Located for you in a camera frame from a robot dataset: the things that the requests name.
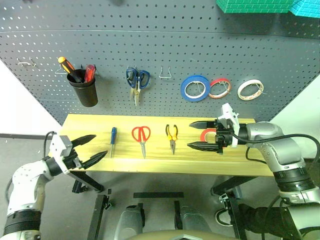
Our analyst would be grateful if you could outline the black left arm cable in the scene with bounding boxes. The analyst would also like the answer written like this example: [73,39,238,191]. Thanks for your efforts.
[43,130,58,161]

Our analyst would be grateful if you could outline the white tape roll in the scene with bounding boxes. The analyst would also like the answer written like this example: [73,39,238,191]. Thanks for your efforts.
[237,79,265,101]

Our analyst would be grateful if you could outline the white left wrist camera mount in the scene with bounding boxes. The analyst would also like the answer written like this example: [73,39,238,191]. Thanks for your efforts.
[48,134,74,175]

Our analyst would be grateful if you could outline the red translucent handle screwdriver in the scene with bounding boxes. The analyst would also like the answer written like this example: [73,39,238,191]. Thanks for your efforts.
[83,64,97,84]

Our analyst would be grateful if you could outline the olive grey curved robot torso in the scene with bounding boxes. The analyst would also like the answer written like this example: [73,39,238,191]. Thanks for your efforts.
[124,229,241,240]

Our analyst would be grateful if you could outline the grey pegboard wall panel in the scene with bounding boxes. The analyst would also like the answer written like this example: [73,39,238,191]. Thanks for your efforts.
[0,0,320,126]

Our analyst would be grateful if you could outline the blue tape roll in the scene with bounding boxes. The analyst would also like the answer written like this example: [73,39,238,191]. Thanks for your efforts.
[180,74,211,102]

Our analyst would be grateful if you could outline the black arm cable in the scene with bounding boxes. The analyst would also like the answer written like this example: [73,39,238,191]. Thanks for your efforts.
[43,130,58,161]
[230,133,320,166]

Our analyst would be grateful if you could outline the green brick-pattern box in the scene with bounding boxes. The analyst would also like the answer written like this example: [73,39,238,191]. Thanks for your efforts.
[216,0,295,14]

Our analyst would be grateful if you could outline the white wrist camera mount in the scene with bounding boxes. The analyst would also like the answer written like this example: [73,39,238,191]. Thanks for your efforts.
[48,134,74,175]
[216,102,240,149]

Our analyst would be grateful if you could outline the metal wire pliers hook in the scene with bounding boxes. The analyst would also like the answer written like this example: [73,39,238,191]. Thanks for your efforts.
[158,65,173,80]

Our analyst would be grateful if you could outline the red handled scissors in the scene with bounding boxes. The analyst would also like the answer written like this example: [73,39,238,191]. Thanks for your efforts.
[131,125,152,160]

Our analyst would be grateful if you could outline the wide red tape roll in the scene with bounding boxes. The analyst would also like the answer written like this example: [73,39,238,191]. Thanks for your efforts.
[199,128,218,144]

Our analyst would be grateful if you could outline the yellow black needle-nose pliers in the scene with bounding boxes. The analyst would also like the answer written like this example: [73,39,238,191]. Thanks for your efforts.
[164,124,179,156]

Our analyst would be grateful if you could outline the black metal table leg frame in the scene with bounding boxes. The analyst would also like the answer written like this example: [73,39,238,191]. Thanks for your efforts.
[66,170,112,240]
[210,175,259,240]

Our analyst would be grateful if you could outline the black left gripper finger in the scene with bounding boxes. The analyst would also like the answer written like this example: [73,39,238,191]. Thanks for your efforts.
[82,150,109,170]
[70,134,97,149]

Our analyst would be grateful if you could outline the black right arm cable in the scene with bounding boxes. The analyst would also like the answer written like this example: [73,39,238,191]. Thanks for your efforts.
[230,133,320,166]

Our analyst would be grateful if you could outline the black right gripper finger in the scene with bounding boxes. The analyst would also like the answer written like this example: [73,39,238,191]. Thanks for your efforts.
[186,140,219,153]
[188,120,217,130]

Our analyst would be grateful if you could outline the dark grey rounded shape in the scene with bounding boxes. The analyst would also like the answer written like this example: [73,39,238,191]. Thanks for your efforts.
[173,200,214,234]
[116,203,146,237]

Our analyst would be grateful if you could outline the bare metal wire hook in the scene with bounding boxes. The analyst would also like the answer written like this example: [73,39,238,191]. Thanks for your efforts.
[16,57,37,69]

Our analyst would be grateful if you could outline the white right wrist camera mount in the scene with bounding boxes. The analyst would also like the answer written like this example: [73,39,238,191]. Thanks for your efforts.
[216,102,240,149]

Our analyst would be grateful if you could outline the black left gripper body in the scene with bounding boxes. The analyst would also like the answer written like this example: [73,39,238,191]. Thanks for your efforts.
[64,147,85,172]

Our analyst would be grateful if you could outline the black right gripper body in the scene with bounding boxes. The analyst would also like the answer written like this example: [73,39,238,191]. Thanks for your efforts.
[213,119,237,155]

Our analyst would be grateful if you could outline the blue handled scissors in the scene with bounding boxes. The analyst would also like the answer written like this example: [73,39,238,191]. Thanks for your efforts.
[125,67,151,107]

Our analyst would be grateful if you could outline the black shoe with white sole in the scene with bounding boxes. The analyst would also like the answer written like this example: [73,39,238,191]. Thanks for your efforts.
[215,202,285,238]

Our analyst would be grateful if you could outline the thin red beige tape roll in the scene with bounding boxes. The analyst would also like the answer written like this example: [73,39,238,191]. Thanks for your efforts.
[207,77,233,100]

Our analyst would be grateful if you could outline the teal brick-pattern box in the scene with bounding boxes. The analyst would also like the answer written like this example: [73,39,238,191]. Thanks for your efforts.
[289,0,320,18]

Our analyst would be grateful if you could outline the orange and black screwdriver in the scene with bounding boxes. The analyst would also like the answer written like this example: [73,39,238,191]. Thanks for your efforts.
[57,56,85,84]

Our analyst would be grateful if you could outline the black floor tape strip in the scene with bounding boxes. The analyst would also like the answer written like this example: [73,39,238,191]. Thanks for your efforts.
[132,191,185,199]

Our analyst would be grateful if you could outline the blue handled screwdriver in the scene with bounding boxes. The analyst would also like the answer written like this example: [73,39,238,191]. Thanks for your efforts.
[108,126,118,159]

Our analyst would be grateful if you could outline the black plastic holder cup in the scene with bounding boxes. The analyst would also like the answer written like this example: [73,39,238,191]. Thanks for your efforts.
[66,69,99,108]

